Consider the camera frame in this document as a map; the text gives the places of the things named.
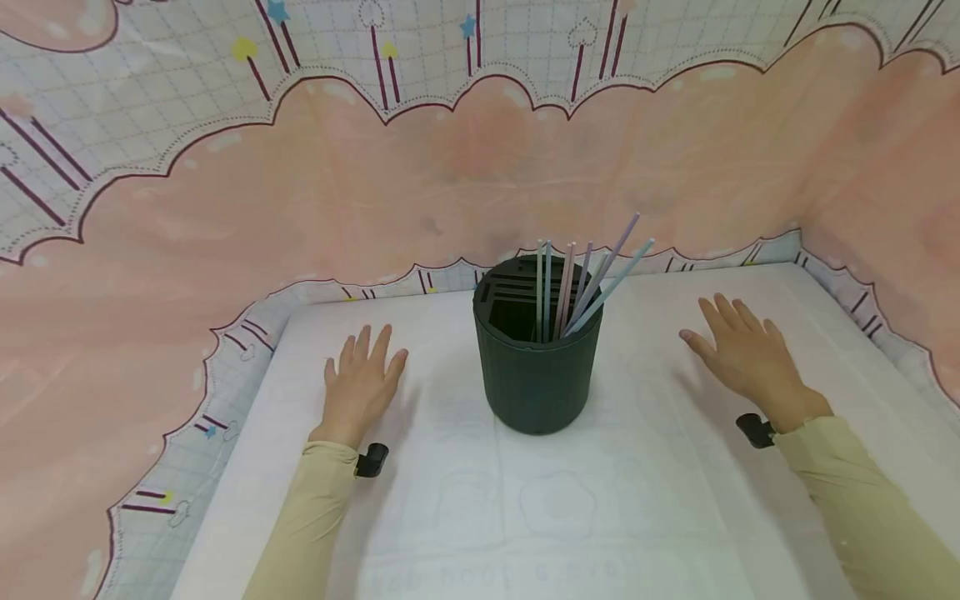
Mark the dark green ribbed holder cup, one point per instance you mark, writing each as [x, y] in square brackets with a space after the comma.
[536, 383]

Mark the person's right hand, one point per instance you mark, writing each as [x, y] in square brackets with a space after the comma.
[754, 367]

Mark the black wrist band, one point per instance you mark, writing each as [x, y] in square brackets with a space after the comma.
[754, 429]
[371, 460]

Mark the bunch of pastel sticks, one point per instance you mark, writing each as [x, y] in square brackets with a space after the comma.
[565, 292]

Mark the person's left forearm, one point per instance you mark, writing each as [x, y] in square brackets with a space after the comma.
[307, 525]

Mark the person's left hand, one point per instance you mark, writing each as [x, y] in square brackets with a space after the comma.
[356, 400]

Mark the person's right forearm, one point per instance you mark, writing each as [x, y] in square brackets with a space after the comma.
[870, 508]

